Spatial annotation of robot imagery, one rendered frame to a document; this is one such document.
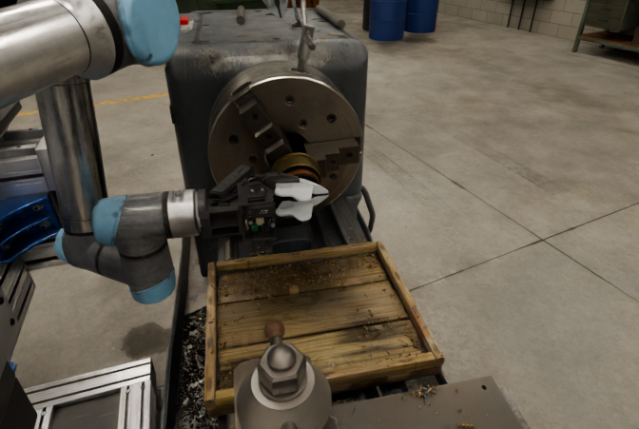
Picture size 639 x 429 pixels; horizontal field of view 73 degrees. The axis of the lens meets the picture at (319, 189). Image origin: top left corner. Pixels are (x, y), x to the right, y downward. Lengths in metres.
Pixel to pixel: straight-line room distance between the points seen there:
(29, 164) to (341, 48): 0.67
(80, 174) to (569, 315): 2.03
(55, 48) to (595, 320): 2.20
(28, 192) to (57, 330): 1.30
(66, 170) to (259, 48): 0.47
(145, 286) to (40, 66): 0.38
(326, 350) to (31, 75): 0.54
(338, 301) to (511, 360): 1.28
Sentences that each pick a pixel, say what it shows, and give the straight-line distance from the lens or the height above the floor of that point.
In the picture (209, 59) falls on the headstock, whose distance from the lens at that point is 0.97.
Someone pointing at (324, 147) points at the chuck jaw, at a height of 1.10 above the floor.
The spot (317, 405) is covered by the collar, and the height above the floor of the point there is 1.14.
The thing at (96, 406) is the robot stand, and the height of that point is 0.21.
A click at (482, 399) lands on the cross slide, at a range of 0.62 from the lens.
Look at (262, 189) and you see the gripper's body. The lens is 0.69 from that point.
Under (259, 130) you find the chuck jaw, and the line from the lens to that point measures 0.80.
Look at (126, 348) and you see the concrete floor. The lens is 2.04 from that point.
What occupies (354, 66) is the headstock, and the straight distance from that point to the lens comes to 1.00.
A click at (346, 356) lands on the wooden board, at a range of 0.73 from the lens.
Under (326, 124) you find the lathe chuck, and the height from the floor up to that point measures 1.14.
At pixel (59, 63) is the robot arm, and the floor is 1.34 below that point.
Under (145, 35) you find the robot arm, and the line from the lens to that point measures 0.59.
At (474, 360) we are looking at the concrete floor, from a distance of 1.94.
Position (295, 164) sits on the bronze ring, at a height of 1.12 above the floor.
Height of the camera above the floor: 1.46
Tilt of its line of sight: 31 degrees down
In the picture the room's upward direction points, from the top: straight up
